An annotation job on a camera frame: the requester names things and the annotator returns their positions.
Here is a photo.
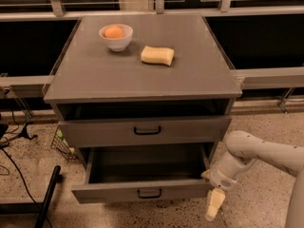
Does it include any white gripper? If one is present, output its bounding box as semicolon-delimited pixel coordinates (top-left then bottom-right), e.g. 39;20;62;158
201;151;256;221

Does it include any grey drawer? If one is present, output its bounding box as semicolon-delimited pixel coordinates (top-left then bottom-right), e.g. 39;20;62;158
72;143;211;203
59;116;231;147

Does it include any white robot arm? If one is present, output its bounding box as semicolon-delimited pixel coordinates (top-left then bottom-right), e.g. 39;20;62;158
201;130;304;228

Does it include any grey drawer cabinet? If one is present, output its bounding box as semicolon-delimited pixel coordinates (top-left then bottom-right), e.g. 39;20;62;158
43;13;243;163

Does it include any yellow sponge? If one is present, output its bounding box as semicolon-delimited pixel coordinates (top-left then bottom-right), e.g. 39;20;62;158
141;46;175;67

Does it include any black metal bar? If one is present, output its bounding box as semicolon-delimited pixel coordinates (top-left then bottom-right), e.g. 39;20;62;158
0;165;63;228

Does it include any white ceramic bowl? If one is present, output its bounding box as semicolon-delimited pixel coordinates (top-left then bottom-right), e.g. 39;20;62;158
99;24;133;51

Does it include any orange fruit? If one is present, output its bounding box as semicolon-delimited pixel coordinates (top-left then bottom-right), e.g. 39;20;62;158
104;25;124;39

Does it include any black tripod stand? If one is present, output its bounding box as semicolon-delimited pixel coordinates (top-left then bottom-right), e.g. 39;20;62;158
0;109;39;147

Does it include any grey window rail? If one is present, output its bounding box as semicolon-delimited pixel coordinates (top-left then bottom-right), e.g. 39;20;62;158
0;6;304;98

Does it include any wire basket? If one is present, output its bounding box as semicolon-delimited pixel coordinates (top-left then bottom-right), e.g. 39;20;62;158
51;127;78;162

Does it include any black floor cable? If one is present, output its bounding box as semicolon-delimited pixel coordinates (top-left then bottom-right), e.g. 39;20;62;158
0;145;53;228

